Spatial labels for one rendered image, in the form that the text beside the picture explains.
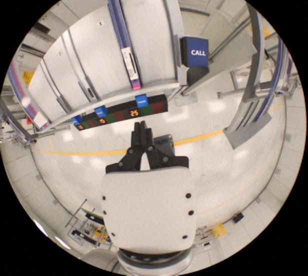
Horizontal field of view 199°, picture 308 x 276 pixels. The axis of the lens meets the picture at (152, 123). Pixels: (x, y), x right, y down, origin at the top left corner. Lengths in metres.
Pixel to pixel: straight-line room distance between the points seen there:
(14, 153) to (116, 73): 8.73
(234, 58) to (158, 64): 0.28
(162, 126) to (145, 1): 0.90
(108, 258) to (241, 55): 0.53
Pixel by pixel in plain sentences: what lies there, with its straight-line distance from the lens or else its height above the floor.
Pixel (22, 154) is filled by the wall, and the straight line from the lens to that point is 8.75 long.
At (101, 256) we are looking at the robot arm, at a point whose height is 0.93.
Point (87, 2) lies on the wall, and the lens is 2.12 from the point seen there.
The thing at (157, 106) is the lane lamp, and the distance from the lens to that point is 0.23.
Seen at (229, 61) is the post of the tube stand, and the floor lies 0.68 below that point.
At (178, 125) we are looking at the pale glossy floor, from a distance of 0.93.
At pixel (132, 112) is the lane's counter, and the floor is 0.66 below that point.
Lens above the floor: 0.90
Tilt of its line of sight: 83 degrees down
